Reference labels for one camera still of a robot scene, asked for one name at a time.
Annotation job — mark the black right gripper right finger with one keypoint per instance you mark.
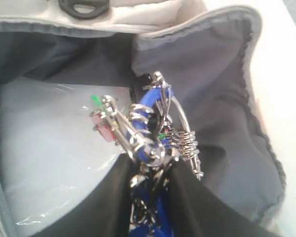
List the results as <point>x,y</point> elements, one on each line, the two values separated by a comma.
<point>197,212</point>

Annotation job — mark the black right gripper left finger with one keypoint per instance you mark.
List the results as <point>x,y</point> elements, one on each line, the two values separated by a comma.
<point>105,212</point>

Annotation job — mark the bunch of colourful key tags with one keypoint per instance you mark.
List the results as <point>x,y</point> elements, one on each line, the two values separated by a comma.
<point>155,134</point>

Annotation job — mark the beige duffel bag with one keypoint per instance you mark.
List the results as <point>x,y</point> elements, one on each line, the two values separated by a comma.
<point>203,54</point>

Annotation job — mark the clear plastic packet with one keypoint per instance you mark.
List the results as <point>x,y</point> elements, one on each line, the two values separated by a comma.
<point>50,156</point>

